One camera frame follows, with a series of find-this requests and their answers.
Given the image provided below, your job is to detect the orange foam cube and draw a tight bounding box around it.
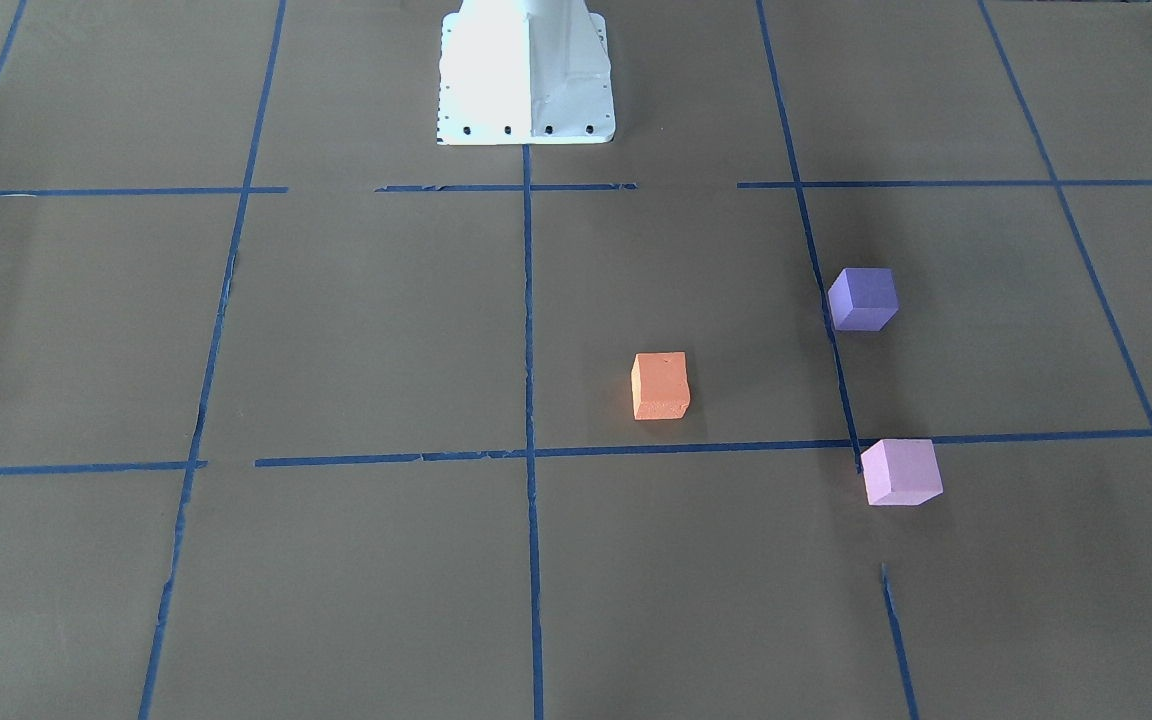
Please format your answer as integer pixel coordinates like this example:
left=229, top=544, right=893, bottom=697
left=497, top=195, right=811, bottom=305
left=630, top=353, right=691, bottom=420

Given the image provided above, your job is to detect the dark purple foam cube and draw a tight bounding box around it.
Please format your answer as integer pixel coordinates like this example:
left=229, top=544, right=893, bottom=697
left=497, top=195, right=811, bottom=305
left=826, top=266, right=900, bottom=332

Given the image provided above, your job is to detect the light pink foam cube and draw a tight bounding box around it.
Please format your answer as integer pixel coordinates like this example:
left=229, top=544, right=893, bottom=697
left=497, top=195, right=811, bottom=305
left=861, top=438, right=945, bottom=506

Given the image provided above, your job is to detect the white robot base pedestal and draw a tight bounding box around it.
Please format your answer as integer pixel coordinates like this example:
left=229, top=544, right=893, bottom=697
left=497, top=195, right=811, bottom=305
left=435, top=1, right=617, bottom=146

